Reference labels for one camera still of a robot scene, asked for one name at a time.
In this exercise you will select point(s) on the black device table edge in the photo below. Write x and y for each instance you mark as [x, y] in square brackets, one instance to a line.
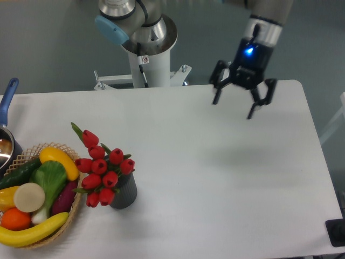
[335, 230]

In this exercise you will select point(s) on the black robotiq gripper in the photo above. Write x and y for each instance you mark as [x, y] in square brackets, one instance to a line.
[247, 71]

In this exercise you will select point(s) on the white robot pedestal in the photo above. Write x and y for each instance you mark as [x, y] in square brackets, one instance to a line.
[149, 70]

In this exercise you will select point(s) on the green cucumber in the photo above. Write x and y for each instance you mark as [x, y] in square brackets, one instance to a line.
[21, 174]

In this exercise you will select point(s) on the white frame right edge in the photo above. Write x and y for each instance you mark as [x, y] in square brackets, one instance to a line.
[334, 123]

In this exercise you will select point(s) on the purple sweet potato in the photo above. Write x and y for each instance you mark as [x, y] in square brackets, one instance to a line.
[64, 201]

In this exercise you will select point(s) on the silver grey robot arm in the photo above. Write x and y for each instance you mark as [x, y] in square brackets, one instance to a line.
[148, 36]

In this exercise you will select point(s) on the yellow pepper left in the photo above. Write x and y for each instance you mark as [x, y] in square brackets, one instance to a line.
[7, 198]

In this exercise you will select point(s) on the green bok choy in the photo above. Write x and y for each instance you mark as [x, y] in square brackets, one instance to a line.
[51, 176]

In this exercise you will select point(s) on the yellow squash upper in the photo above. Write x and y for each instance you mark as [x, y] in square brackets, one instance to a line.
[54, 154]

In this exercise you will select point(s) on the beige round disc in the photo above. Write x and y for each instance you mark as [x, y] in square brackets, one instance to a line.
[29, 197]

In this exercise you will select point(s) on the orange fruit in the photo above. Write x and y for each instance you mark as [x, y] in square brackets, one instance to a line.
[16, 220]

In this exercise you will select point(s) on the yellow banana front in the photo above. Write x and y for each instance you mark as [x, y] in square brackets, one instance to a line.
[34, 234]

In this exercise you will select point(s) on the dark grey ribbed vase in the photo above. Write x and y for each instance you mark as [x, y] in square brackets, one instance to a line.
[127, 192]

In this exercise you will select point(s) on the blue handled saucepan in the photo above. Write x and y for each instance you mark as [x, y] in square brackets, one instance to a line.
[10, 148]

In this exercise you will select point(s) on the white base frame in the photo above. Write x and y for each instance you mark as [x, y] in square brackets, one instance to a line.
[118, 79]

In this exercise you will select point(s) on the woven wicker basket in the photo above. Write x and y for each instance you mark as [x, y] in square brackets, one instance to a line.
[32, 153]

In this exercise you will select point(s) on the red tulip bouquet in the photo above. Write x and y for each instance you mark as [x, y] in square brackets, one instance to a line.
[103, 169]

